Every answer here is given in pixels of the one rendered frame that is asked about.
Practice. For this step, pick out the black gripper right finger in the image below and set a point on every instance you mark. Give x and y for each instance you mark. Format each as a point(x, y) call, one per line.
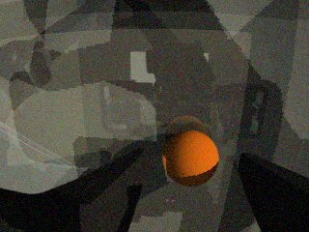
point(278, 197)

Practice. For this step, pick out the orange ball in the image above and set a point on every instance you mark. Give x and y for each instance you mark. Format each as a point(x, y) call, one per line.
point(190, 158)

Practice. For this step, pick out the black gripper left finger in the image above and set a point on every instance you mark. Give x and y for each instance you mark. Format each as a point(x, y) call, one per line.
point(104, 200)

